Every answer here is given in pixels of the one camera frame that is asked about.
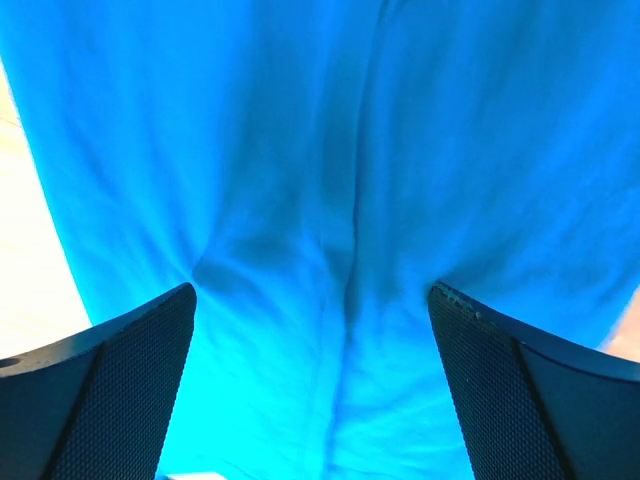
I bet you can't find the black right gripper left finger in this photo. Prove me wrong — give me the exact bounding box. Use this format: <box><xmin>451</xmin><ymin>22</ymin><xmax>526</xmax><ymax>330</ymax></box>
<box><xmin>1</xmin><ymin>283</ymin><xmax>195</xmax><ymax>480</ymax></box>

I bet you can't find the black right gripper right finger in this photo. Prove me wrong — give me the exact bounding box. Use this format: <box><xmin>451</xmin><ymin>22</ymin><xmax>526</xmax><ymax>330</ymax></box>
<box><xmin>428</xmin><ymin>283</ymin><xmax>639</xmax><ymax>480</ymax></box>

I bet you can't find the blue t shirt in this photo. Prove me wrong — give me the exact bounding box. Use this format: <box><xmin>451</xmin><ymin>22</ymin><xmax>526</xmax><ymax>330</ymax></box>
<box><xmin>1</xmin><ymin>1</ymin><xmax>639</xmax><ymax>479</ymax></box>

